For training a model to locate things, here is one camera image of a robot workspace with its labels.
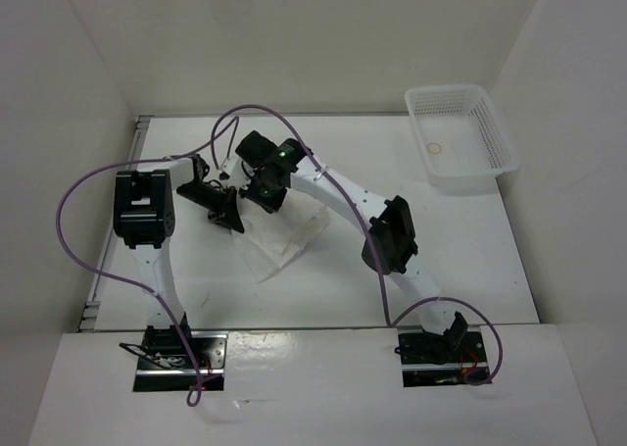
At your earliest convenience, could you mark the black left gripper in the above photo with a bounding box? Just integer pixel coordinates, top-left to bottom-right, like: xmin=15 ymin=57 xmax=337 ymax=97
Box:
xmin=176 ymin=182 xmax=244 ymax=234

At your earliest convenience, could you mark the white pleated skirt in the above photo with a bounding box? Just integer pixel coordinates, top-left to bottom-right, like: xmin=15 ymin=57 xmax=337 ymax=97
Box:
xmin=232 ymin=191 xmax=330 ymax=283

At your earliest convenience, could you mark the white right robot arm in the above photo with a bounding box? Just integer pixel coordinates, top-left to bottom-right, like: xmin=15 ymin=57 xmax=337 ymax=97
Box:
xmin=235 ymin=130 xmax=468 ymax=365

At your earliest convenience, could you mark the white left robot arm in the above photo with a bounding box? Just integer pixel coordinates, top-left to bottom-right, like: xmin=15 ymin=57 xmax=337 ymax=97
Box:
xmin=113 ymin=154 xmax=244 ymax=368

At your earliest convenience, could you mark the orange rubber band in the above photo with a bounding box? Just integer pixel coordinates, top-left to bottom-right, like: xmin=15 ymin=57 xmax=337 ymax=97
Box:
xmin=427 ymin=142 xmax=443 ymax=155

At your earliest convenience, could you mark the white plastic basket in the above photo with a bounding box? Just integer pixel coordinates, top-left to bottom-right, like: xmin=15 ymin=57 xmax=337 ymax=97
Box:
xmin=405 ymin=84 xmax=520 ymax=190

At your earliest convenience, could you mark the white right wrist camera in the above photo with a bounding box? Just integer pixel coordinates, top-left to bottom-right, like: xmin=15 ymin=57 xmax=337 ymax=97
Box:
xmin=218 ymin=156 xmax=250 ymax=189

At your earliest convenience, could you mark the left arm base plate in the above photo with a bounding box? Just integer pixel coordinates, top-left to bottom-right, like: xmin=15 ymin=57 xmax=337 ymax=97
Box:
xmin=119 ymin=331 xmax=228 ymax=393

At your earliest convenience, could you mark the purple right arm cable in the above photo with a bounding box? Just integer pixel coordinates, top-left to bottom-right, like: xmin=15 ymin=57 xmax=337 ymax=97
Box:
xmin=210 ymin=104 xmax=505 ymax=385

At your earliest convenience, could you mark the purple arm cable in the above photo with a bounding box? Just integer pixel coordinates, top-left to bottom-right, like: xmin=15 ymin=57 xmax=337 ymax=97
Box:
xmin=210 ymin=104 xmax=505 ymax=385
xmin=55 ymin=116 xmax=241 ymax=406

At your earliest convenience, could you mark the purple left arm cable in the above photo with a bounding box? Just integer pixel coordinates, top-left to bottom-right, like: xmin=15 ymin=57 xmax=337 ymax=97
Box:
xmin=55 ymin=116 xmax=241 ymax=406

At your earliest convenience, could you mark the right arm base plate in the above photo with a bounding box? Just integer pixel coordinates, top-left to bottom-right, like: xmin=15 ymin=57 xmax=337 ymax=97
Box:
xmin=394 ymin=327 xmax=491 ymax=388

